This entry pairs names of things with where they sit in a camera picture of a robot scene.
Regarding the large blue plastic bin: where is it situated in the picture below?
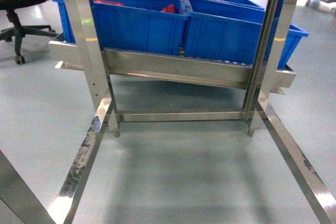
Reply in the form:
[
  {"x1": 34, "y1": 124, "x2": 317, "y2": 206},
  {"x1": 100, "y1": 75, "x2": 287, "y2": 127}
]
[{"x1": 182, "y1": 0, "x2": 310, "y2": 70}]

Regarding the stainless steel flow rack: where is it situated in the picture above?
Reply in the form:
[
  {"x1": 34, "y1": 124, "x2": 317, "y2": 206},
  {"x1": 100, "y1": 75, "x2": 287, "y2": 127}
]
[{"x1": 0, "y1": 0, "x2": 336, "y2": 224}]

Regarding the black office chair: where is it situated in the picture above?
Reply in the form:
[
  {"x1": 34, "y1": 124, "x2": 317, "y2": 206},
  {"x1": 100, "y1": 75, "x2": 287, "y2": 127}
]
[{"x1": 1, "y1": 0, "x2": 58, "y2": 65}]

